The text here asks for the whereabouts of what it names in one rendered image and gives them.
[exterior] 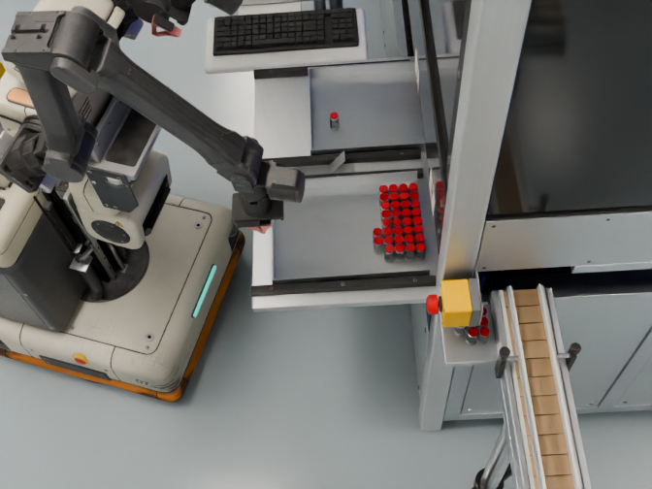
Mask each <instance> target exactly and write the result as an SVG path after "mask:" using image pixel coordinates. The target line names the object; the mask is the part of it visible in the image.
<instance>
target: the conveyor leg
mask: <svg viewBox="0 0 652 489"><path fill-rule="evenodd" d="M509 463H510V460H509V453H508V447H507V440H506V433H505V423H504V426H503V428H502V429H501V432H500V434H499V437H498V439H497V441H496V444H495V446H494V449H493V451H492V453H491V456H490V458H489V461H488V463H487V465H486V468H485V470H484V473H483V475H482V477H481V485H482V486H483V487H484V488H485V489H496V488H497V487H498V486H499V484H500V482H501V480H502V478H503V476H504V474H505V471H506V469H507V467H508V465H509Z"/></svg>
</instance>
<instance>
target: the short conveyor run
mask: <svg viewBox="0 0 652 489"><path fill-rule="evenodd" d="M488 305H490V311H491V317H492V323H493V330H494V336H495V343H496V348H497V355H498V360H497V363H496V366H495V374H496V378H497V379H498V383H499V389H500V396H501V402H502V409H503V416H504V422H505V433H506V440H507V447H508V453H509V460H510V466H511V472H512V479H513V485H514V489H592V488H591V483H590V478H589V474H588V469H587V464H586V459H585V454H584V449H583V444H582V439H581V435H580V430H579V425H578V420H577V414H576V409H575V404H574V399H573V394H572V390H571V381H570V376H569V371H570V370H571V367H572V365H573V363H574V361H575V360H576V358H577V356H576V354H578V353H579V352H580V350H581V346H580V344H579V343H577V342H574V343H572V344H571V345H570V348H569V350H568V352H567V353H565V351H564V347H563V342H562V337H561V332H560V327H559V322H558V317H557V312H556V308H555V303H554V298H553V293H552V288H551V287H550V288H544V286H543V284H539V285H538V289H526V290H512V286H507V287H506V290H505V291H503V290H499V291H492V292H491V295H490V298H489V302H488ZM554 395H555V396H554Z"/></svg>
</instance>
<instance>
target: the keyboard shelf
mask: <svg viewBox="0 0 652 489"><path fill-rule="evenodd" d="M299 11H301V1H300V2H285V3H272V4H258V5H243V6H240V7H239V16H242V15H256V14H259V15H260V14H270V13H273V14H274V13H284V12H299ZM356 19H357V32H358V47H347V48H332V49H304V50H290V51H276V52H261V53H247V54H232V55H218V56H213V54H212V50H213V29H214V18H210V19H208V21H207V38H206V57H205V71H206V73H207V74H222V73H237V72H251V71H253V70H255V67H259V66H274V65H288V64H303V63H317V62H333V61H347V60H362V59H369V56H368V45H367V34H366V22H365V12H364V10H363V9H362V8H357V9H356Z"/></svg>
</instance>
